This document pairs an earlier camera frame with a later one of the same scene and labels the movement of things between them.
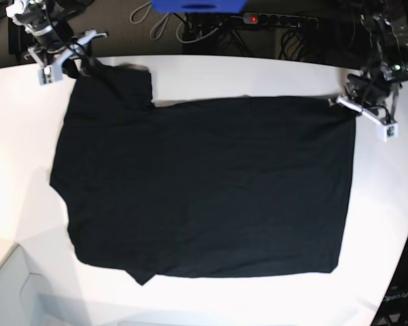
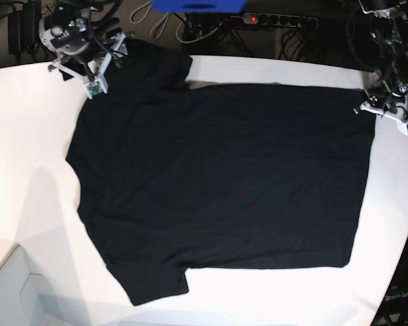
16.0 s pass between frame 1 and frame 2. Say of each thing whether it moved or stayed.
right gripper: moved
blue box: stayed
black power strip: stayed
